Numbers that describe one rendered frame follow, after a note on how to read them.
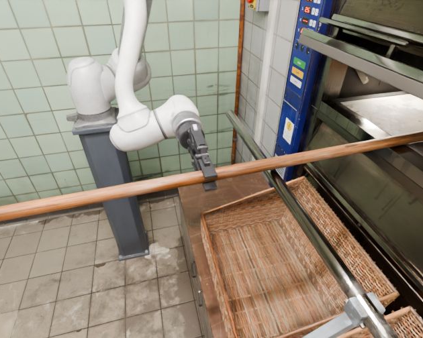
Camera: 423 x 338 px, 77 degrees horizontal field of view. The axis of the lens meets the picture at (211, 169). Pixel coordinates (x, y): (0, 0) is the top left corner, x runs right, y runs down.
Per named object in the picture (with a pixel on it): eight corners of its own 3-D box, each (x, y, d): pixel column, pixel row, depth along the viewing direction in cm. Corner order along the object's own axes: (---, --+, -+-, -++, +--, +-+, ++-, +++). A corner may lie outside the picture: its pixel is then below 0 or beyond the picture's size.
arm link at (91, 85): (69, 108, 125) (52, 59, 112) (104, 96, 136) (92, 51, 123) (86, 119, 117) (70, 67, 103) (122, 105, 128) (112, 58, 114)
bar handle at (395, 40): (312, 36, 85) (316, 37, 85) (393, 68, 59) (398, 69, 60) (319, 15, 81) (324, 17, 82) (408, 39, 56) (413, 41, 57)
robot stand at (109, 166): (119, 237, 196) (77, 112, 135) (147, 231, 200) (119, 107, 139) (118, 261, 180) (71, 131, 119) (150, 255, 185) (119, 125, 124)
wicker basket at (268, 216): (293, 216, 136) (305, 174, 119) (370, 336, 92) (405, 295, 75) (199, 234, 127) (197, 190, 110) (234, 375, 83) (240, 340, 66)
